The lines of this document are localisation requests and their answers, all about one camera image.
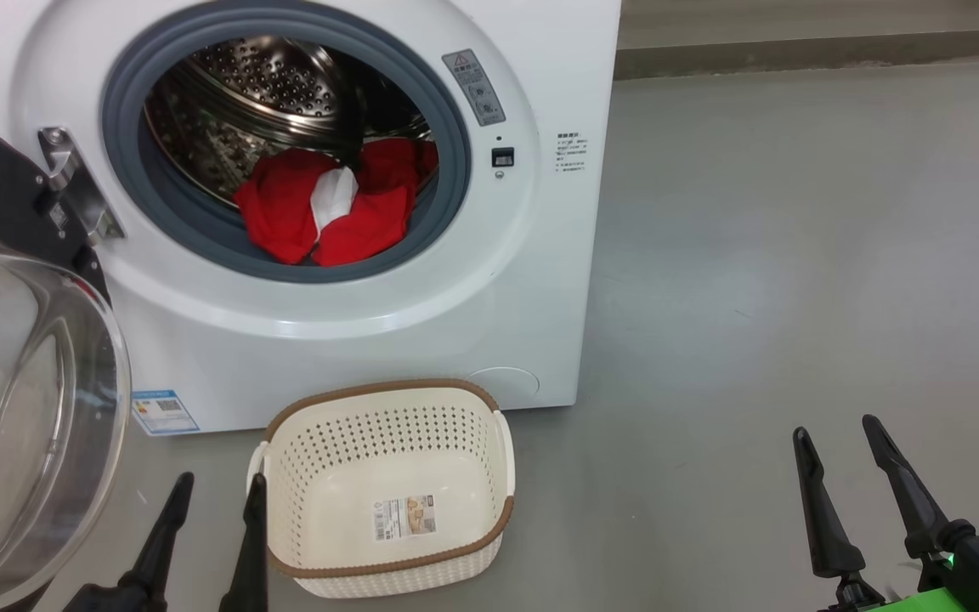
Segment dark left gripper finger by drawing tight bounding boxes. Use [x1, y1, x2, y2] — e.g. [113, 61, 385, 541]
[62, 473, 195, 612]
[218, 473, 269, 612]

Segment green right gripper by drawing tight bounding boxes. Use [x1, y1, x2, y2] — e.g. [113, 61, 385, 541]
[793, 415, 966, 612]

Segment black round glass washer door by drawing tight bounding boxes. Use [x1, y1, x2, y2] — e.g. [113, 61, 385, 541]
[0, 106, 132, 612]

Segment red and white garment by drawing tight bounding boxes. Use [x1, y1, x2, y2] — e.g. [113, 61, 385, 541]
[235, 139, 439, 267]

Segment printed product label sticker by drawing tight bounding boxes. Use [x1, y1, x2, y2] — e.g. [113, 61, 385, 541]
[371, 496, 437, 543]

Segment cream laundry basket brown rim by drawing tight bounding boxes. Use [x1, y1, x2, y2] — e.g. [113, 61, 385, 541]
[246, 378, 516, 599]

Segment white washing machine body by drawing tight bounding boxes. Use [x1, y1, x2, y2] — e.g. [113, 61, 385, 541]
[0, 0, 622, 436]

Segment metal door hinge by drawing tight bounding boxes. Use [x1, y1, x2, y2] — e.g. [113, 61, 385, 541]
[37, 127, 125, 247]

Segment grey rubber door gasket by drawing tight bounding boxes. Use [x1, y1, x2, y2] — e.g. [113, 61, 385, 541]
[101, 7, 473, 284]

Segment perforated steel washer drum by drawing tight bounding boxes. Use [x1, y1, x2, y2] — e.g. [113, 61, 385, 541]
[143, 34, 439, 209]

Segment blue energy label sticker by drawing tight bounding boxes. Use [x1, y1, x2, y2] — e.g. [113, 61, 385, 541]
[131, 389, 200, 436]

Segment round white filter cover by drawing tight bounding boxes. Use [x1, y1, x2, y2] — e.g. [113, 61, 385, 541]
[466, 366, 540, 407]

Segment grey warning sticker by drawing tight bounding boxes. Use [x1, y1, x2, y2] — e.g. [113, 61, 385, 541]
[442, 49, 506, 128]

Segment grey wall skirting strip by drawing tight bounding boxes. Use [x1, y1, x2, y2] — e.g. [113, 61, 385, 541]
[614, 28, 979, 82]

